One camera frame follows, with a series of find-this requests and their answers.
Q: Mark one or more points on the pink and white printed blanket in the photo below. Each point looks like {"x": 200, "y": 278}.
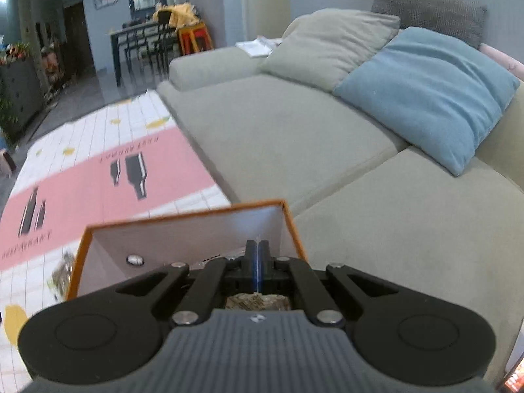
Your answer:
{"x": 82, "y": 180}

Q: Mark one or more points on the yellow bag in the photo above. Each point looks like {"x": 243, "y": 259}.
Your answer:
{"x": 176, "y": 14}

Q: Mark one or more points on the dark dining chair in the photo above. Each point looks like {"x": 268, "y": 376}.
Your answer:
{"x": 132, "y": 51}
{"x": 157, "y": 45}

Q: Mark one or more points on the dark cabinet with flowers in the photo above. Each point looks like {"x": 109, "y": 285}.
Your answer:
{"x": 18, "y": 86}

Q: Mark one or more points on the dark grey cushion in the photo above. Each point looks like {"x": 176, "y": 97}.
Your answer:
{"x": 430, "y": 8}

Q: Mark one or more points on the light blue cushion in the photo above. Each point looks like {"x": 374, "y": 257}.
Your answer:
{"x": 430, "y": 94}

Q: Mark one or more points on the stack of orange stools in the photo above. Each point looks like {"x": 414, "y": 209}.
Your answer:
{"x": 195, "y": 39}

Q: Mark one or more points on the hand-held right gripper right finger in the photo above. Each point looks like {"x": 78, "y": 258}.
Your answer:
{"x": 263, "y": 262}

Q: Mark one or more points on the orange cardboard box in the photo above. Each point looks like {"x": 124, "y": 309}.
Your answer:
{"x": 184, "y": 237}

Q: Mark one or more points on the red printed object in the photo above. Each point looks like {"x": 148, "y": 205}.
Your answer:
{"x": 515, "y": 376}

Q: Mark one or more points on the beige cushion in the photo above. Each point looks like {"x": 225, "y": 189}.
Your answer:
{"x": 331, "y": 45}

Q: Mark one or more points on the pink cushion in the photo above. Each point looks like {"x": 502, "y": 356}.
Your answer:
{"x": 501, "y": 59}

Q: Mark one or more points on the papers on sofa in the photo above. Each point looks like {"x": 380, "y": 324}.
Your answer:
{"x": 258, "y": 46}

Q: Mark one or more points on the clear packet of pale snacks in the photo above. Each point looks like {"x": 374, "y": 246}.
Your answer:
{"x": 61, "y": 274}

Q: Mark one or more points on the grey-green sofa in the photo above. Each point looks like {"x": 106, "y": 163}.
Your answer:
{"x": 286, "y": 139}

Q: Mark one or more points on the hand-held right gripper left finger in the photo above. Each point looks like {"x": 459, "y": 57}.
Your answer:
{"x": 250, "y": 262}

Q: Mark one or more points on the dark dining table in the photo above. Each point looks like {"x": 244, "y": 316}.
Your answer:
{"x": 118, "y": 37}

